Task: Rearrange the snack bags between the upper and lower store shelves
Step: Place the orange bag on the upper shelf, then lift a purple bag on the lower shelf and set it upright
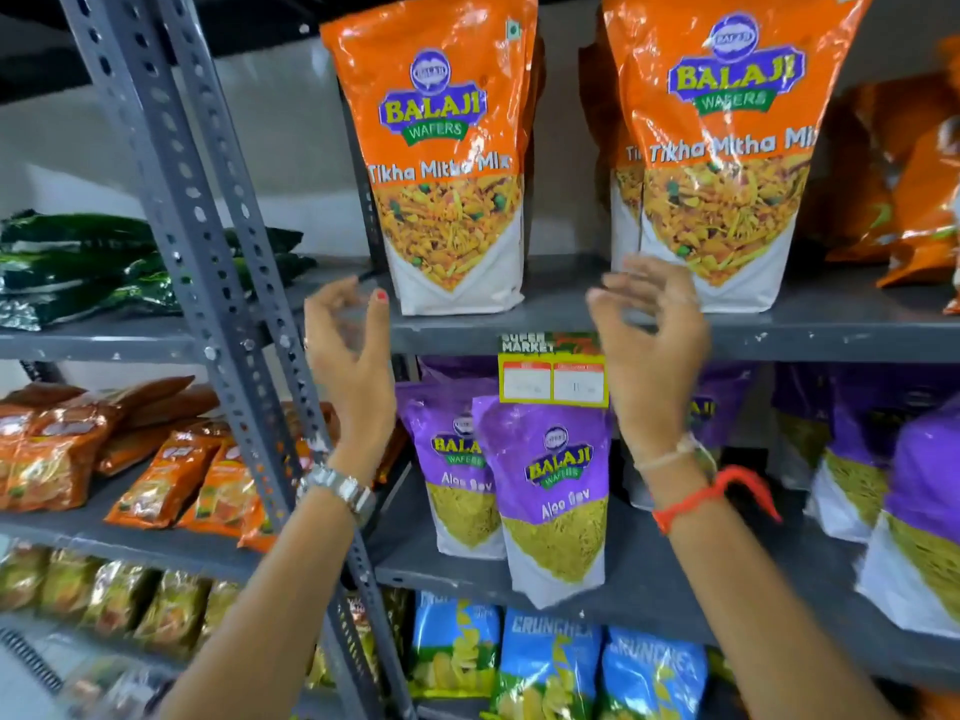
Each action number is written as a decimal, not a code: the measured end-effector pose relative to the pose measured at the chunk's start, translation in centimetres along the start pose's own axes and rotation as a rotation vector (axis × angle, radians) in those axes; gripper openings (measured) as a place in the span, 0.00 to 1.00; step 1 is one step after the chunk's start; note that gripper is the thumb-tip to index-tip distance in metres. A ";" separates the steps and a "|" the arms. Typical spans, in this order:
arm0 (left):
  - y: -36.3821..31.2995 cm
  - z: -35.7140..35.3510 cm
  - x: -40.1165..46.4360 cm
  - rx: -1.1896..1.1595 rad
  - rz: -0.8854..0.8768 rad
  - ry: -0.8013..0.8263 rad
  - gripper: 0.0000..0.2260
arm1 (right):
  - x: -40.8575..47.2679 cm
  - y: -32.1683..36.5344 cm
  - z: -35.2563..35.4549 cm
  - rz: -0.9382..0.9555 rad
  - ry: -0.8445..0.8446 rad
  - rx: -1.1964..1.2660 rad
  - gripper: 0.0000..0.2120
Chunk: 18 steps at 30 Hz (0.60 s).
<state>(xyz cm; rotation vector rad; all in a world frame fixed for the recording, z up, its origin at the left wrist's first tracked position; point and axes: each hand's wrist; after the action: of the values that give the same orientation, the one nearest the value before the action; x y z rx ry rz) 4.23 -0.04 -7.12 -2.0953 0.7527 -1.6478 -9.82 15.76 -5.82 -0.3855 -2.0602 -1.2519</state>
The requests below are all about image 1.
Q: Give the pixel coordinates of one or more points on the row of yellow green packets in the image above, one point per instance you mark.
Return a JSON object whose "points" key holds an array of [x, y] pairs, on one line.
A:
{"points": [[112, 599]]}

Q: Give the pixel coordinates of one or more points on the orange thread wristband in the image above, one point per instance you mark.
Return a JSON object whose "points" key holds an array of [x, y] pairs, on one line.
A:
{"points": [[705, 494]]}

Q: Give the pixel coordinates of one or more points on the person's left thumb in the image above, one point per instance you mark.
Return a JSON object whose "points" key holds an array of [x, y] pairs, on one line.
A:
{"points": [[379, 322]]}

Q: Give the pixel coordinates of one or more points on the person's right forearm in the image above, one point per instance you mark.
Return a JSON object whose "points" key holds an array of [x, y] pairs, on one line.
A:
{"points": [[750, 614]]}

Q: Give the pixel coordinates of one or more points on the row of purple snack packets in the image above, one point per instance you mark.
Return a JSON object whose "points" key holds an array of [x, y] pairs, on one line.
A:
{"points": [[551, 472]]}

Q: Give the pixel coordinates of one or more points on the person's right hand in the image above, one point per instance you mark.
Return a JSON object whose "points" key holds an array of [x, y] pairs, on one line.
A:
{"points": [[656, 367]]}

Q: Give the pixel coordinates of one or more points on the large orange snack packet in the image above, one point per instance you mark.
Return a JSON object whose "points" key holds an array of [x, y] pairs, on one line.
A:
{"points": [[611, 142], [889, 112], [720, 157], [926, 194], [442, 142]]}

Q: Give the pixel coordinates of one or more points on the stack of dark green packets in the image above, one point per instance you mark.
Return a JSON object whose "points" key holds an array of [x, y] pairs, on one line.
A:
{"points": [[75, 269]]}

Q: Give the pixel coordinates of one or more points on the person's left hand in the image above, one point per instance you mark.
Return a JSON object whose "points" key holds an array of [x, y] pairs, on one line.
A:
{"points": [[356, 389]]}

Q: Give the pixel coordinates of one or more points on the gray slotted metal shelf rack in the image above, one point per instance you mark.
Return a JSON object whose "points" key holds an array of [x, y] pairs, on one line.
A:
{"points": [[825, 322], [90, 344]]}

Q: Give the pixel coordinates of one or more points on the silver metal wristwatch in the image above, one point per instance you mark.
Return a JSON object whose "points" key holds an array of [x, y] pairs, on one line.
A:
{"points": [[341, 487]]}

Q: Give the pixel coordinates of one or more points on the pile of clear wrapped packets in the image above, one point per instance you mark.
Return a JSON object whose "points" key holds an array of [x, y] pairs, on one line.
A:
{"points": [[112, 689]]}

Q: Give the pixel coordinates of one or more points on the person's left forearm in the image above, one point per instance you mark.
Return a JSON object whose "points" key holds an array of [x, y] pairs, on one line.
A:
{"points": [[262, 622]]}

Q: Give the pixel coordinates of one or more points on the pile of small orange packets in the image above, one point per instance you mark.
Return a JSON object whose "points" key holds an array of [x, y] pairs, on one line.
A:
{"points": [[165, 479]]}

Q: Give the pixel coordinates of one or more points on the person's right thumb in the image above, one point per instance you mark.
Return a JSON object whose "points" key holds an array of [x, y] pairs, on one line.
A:
{"points": [[606, 314]]}

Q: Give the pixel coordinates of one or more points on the yellow and red shelf label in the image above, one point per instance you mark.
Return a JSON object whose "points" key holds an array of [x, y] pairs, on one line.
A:
{"points": [[553, 371]]}

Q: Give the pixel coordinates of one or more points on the blue chips packet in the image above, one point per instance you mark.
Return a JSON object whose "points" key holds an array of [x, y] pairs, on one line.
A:
{"points": [[652, 678], [547, 667], [454, 644]]}

